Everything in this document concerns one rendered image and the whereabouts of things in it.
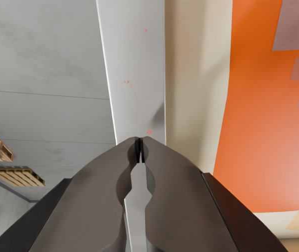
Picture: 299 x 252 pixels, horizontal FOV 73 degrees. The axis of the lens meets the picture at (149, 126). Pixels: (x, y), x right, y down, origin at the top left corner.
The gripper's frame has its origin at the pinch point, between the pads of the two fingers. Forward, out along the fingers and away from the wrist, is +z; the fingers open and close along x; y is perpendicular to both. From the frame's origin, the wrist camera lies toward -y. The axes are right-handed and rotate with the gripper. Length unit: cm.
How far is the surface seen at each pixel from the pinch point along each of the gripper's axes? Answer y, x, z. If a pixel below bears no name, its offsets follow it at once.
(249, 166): 7.0, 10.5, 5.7
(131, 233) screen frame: 11.9, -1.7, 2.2
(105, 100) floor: 74, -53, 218
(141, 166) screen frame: 3.8, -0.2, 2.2
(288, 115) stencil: 1.5, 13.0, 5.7
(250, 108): 0.7, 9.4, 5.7
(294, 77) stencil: -1.9, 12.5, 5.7
